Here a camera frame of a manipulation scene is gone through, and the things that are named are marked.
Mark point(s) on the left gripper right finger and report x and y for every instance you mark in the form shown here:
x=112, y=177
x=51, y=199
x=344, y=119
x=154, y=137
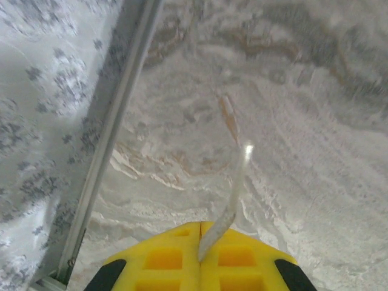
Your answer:
x=242, y=263

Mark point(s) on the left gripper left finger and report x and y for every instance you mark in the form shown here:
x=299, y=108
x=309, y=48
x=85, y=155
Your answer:
x=169, y=260

